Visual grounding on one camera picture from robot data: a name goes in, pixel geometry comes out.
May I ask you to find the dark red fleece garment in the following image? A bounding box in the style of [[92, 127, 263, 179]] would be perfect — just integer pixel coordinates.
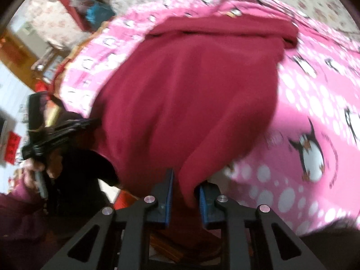
[[90, 15, 299, 262]]

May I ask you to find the red paper decoration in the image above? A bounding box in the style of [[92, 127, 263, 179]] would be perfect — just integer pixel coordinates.
[[4, 132, 22, 162]]

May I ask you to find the person's left forearm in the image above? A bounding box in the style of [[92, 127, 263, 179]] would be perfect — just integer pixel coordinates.
[[0, 181, 50, 248]]

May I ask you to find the floral print bed sheet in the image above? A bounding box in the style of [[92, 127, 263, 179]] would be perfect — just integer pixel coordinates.
[[111, 0, 360, 34]]

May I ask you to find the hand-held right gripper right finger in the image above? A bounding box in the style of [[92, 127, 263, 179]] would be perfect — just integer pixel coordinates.
[[197, 184, 322, 270]]

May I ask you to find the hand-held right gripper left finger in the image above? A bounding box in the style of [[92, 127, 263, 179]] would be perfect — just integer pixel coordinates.
[[39, 169, 175, 270]]

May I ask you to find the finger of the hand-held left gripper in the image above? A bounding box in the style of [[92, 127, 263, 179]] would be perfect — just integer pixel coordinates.
[[55, 117, 102, 144]]

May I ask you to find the brown wooden door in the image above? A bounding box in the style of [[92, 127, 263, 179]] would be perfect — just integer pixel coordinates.
[[0, 30, 38, 88]]

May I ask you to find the person's left hand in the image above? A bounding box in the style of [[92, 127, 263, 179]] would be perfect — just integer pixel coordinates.
[[24, 146, 65, 187]]

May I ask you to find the pink penguin print blanket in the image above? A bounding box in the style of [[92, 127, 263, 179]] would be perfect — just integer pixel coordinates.
[[53, 0, 360, 237]]

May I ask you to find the blue bag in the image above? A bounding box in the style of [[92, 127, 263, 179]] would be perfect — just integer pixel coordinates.
[[85, 2, 115, 26]]

